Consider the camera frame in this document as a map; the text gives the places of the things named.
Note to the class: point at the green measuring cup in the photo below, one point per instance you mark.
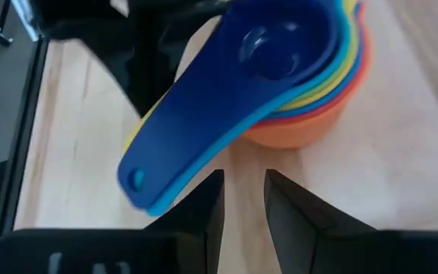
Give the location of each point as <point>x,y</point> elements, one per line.
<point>319,91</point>

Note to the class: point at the dark blue measuring cup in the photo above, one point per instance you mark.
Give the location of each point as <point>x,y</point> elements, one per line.
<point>204,114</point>

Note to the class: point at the orange measuring cup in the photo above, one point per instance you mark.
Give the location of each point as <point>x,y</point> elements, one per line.
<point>295,135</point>

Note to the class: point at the yellow measuring cup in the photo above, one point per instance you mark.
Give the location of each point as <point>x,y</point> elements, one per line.
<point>133,137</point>

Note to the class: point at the black aluminium table frame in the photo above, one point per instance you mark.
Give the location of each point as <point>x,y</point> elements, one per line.
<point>21,144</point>

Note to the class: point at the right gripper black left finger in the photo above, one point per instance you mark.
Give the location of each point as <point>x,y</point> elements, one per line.
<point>188,236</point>

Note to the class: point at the red measuring cup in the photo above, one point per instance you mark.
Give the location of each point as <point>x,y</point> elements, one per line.
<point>276,122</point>

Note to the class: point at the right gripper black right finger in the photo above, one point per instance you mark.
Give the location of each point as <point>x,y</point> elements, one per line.
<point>310,243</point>

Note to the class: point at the medium blue measuring cup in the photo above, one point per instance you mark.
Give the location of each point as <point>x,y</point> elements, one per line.
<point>302,111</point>

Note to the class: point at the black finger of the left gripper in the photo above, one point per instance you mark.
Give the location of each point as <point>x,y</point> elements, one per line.
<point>146,68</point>

